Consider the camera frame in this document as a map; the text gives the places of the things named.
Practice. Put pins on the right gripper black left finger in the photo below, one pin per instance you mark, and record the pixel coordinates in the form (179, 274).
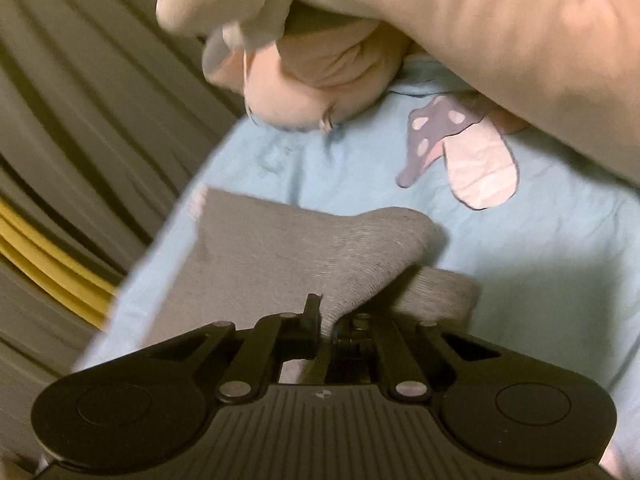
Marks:
(274, 340)

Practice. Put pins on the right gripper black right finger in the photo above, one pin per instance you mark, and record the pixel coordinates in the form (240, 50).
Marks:
(368, 349)

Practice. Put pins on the grey sweatpants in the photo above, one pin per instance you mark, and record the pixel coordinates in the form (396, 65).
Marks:
(253, 258)

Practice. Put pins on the light blue patterned bedsheet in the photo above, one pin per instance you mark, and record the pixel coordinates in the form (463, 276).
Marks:
(558, 263)

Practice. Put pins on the yellow curtain strip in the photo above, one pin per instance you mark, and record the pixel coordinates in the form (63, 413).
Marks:
(53, 270)

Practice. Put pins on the grey curtain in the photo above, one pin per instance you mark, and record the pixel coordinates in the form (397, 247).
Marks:
(104, 121)

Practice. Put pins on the pink stuffed animal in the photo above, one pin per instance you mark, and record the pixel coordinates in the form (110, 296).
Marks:
(298, 64)

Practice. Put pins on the beige pillow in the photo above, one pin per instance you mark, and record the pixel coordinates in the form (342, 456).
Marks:
(569, 67)

